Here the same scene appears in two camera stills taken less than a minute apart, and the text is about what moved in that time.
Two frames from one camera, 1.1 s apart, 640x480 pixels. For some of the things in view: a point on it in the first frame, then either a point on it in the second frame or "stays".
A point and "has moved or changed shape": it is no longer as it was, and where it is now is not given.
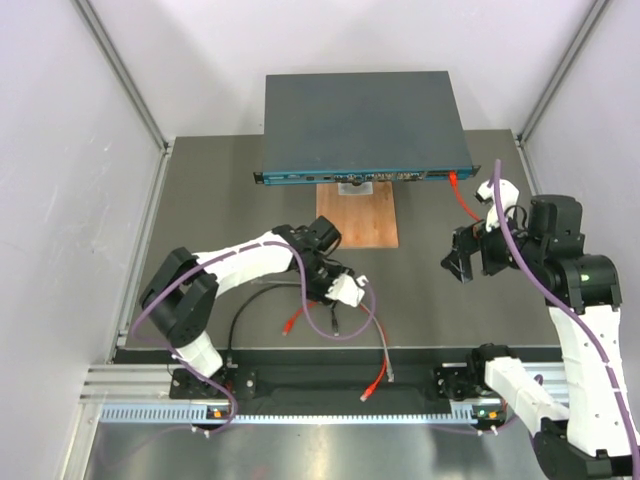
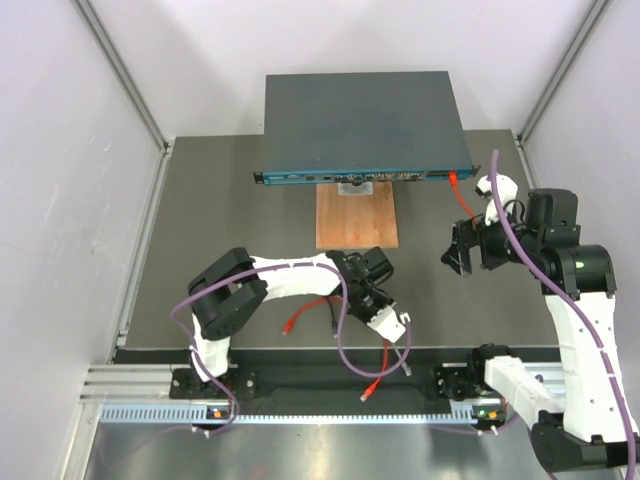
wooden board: (363, 213) stays
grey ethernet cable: (390, 375) has moved or changed shape
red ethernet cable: (453, 182) stays
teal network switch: (362, 127) stays
